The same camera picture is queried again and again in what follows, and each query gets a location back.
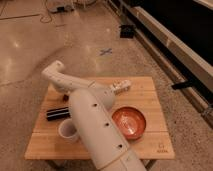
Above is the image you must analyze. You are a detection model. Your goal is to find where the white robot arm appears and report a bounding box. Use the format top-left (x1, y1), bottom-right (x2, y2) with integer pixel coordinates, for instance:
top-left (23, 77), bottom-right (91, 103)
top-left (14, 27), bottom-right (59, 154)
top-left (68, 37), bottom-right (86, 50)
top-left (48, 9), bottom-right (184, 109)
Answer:
top-left (42, 60), bottom-right (147, 171)

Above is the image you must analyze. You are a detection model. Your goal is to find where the white ceramic cup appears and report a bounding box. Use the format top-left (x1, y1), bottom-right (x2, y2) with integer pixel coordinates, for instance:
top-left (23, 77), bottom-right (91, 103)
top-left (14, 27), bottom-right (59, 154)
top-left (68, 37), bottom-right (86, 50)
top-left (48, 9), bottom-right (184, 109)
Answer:
top-left (58, 119), bottom-right (79, 143)

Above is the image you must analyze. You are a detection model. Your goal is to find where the wooden folding table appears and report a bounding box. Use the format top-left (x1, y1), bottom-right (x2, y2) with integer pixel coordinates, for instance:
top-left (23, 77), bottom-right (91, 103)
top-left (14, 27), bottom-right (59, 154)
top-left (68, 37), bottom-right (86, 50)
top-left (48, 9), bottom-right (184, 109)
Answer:
top-left (24, 77), bottom-right (175, 170)

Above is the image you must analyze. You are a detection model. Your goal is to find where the orange bowl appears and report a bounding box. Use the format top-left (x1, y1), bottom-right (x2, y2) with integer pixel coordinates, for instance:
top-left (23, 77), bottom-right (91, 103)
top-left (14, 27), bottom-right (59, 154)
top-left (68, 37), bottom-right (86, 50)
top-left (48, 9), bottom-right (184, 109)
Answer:
top-left (112, 106), bottom-right (146, 140)

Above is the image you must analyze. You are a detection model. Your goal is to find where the black box on floor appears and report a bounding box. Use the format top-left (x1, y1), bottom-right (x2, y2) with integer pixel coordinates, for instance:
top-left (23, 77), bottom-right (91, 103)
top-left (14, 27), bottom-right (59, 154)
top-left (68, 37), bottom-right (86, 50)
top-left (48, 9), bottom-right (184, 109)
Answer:
top-left (120, 25), bottom-right (134, 38)

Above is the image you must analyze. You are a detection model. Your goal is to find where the black white striped box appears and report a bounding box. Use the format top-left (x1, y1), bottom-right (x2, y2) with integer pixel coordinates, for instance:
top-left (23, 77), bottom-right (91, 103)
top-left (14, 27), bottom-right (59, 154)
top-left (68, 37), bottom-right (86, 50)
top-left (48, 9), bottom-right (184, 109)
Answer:
top-left (46, 107), bottom-right (70, 121)

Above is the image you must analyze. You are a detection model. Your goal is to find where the white equipment on floor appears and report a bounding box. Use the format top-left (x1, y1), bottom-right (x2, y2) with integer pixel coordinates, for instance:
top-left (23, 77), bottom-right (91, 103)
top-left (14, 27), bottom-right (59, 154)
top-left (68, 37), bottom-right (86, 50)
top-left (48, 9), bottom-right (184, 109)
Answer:
top-left (46, 0), bottom-right (74, 13)

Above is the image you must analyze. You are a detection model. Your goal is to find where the long grey wall rail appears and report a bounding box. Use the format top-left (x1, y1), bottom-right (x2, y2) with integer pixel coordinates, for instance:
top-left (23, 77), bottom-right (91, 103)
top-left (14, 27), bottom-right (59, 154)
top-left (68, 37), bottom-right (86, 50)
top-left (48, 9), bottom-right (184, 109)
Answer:
top-left (106, 0), bottom-right (213, 109)

